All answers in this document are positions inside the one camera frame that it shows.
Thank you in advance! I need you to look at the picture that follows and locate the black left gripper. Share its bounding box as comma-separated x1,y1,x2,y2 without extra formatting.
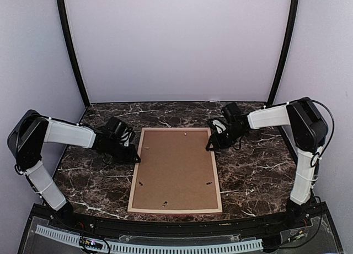
103,139,141,165

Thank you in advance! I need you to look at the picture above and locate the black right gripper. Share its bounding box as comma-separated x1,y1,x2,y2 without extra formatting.
207,125,245,150

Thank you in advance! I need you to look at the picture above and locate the brown cardboard backing board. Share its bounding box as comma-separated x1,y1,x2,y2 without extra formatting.
131,129,219,210

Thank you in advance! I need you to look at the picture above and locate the light wooden picture frame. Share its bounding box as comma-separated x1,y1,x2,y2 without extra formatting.
127,127,223,214

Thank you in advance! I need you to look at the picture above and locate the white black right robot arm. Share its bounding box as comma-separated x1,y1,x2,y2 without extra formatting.
206,98,329,206

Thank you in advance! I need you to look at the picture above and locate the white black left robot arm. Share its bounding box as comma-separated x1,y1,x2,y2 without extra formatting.
7,110,141,230

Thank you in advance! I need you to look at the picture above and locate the small circuit board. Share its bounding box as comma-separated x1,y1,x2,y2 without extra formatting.
79,237,103,250

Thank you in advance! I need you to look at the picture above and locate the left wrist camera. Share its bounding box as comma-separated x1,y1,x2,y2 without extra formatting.
120,127,136,147

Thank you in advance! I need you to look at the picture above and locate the grey slotted cable duct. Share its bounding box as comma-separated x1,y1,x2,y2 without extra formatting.
35,225,263,253

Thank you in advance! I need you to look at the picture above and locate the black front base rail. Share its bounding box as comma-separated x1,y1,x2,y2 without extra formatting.
15,199,344,253

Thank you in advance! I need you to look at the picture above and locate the black right corner post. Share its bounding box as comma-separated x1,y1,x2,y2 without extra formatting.
266,0,299,106

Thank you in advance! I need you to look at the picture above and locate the black corner post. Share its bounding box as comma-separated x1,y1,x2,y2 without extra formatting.
266,0,299,106
56,0,90,109

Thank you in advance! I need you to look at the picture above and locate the black left corner post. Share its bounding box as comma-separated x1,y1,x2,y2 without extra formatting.
56,0,90,109

